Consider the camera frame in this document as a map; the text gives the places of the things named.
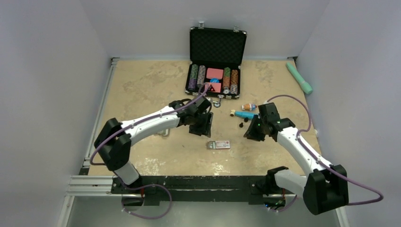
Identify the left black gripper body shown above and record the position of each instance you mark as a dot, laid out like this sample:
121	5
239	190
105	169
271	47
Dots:
201	125

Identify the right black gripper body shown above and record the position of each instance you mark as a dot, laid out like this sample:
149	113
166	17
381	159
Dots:
257	130

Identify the red white staple box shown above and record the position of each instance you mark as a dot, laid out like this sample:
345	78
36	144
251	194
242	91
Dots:
218	144

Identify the green white stapler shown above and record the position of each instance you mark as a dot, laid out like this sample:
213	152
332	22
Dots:
164	133

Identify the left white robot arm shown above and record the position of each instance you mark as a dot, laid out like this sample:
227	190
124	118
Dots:
115	140

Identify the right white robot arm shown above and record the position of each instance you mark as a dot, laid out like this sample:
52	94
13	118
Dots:
322	187

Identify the blue pen tool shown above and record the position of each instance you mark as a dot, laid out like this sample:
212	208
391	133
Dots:
248	115

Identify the small colourful figurine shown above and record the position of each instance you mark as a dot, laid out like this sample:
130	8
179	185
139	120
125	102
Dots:
249	107

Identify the pink card deck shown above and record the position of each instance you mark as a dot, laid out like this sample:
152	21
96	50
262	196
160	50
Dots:
214	87
213	73

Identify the blue dealer button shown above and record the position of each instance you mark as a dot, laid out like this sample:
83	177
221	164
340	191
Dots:
214	80

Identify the mint green cylinder tool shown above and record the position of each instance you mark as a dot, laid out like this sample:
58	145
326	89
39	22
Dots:
305	86

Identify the black poker chip case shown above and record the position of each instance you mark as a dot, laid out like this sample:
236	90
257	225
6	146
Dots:
220	49

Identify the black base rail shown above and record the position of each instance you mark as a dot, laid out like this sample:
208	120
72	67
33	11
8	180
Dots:
250	189

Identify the aluminium frame rail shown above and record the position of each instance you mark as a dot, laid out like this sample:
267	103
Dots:
83	185

